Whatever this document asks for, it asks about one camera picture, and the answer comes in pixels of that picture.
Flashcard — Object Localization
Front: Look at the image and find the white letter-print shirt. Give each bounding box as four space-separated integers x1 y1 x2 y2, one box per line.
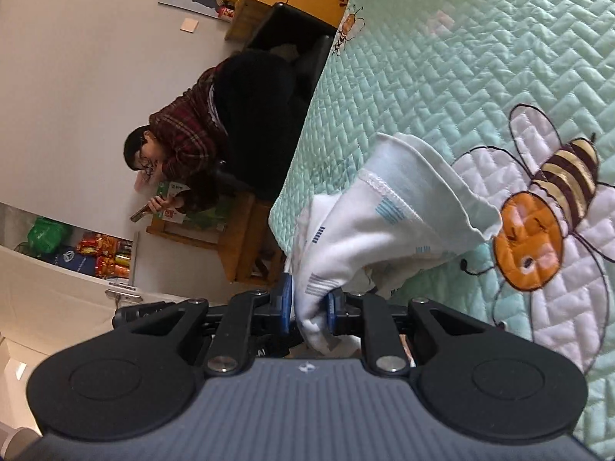
286 133 501 356

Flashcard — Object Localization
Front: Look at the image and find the green bag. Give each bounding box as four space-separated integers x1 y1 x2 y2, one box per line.
27 217 72 254

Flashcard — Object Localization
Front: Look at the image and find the wooden stool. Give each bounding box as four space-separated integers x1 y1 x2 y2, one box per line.
146 194 286 286

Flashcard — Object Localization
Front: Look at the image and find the seated person in plaid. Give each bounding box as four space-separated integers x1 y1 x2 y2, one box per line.
123 51 312 214

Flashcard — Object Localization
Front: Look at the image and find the green quilted bee bedspread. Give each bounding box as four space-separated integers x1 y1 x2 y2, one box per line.
269 0 614 459

